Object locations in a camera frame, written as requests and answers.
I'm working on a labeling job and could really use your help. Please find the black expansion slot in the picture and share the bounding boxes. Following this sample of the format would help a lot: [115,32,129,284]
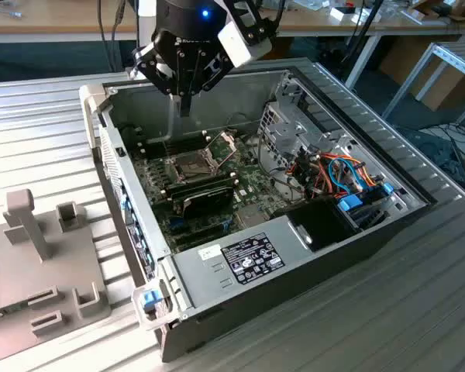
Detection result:
[174,220,228,241]
[176,228,228,249]

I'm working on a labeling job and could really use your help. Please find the black floor cables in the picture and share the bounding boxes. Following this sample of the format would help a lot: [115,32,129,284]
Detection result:
[398,122,465,188]

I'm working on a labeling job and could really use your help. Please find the CPU socket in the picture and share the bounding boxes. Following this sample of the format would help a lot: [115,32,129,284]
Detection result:
[169,153,222,185]

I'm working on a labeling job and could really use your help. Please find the black tripod stand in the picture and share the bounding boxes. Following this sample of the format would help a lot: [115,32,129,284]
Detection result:
[336,0,385,78]

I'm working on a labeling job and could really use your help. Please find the wooden desk white frame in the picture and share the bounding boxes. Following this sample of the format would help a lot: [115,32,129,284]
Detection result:
[0,0,140,43]
[251,0,465,90]

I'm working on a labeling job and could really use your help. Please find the aluminium profile frame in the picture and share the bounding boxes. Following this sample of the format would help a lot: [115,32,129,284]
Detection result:
[381,40,465,129]

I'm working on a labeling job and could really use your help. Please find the grey power supply unit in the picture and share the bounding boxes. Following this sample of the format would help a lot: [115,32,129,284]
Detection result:
[170,215,319,311]

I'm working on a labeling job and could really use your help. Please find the small white box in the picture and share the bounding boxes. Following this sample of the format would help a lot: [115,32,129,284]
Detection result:
[328,6,358,21]

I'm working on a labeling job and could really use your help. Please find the black plastic shroud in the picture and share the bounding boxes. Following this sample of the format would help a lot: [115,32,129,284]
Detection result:
[269,195,360,253]

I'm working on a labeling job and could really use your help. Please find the silver metal drive cage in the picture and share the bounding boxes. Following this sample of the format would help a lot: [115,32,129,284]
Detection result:
[257,71,357,175]

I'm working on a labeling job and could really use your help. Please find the green motherboard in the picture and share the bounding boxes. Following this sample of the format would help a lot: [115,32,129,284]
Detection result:
[129,129,307,253]

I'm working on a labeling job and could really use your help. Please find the orange wire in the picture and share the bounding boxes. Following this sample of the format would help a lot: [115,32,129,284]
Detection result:
[317,153,377,187]

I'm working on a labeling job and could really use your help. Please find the blue disk carrier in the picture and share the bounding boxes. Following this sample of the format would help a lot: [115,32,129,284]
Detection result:
[336,184,396,233]

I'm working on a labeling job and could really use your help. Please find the open cardboard box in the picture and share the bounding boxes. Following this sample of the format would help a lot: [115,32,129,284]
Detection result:
[401,0,465,25]

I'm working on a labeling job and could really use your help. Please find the blue wire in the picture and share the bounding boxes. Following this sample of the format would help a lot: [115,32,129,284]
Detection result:
[327,156,367,195]

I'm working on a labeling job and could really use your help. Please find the blue case latch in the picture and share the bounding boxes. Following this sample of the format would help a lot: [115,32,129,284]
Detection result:
[141,290,162,311]

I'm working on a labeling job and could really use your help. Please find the white wrist camera on bracket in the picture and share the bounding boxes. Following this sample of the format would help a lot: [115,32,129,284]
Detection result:
[216,0,278,69]

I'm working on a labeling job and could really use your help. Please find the black graphics card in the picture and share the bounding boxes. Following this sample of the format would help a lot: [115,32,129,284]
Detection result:
[170,181,236,221]

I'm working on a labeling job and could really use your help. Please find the thick black cable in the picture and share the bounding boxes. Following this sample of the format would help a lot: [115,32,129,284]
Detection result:
[270,0,288,34]

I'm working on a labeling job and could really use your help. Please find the grey parts rack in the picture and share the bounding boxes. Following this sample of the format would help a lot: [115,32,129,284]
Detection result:
[0,188,112,365]

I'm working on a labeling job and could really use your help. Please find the green RAM stick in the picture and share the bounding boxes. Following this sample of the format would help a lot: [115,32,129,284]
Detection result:
[0,301,29,322]

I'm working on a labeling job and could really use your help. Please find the grey chipset heat sink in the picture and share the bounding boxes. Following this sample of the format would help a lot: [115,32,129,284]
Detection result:
[235,205,268,228]

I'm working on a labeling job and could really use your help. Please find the thin cable with connector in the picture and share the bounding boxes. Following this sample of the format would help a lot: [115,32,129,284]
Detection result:
[110,0,127,74]

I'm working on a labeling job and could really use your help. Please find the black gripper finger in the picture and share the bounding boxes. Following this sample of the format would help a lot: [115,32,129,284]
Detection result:
[131,41,187,117]
[185,50,236,117]

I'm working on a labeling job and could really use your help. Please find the open black PC case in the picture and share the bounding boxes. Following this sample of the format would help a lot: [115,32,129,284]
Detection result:
[79,57,439,363]

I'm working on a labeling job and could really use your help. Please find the metal socket cover frame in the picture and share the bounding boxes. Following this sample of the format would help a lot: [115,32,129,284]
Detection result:
[203,130,238,172]

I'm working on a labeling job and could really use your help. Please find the thin wire locking lever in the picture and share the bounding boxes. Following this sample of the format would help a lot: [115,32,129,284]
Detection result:
[159,130,172,162]

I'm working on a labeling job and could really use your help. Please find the black RAM stick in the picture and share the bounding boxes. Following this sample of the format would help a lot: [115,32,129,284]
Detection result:
[163,172,237,194]
[166,176,240,198]

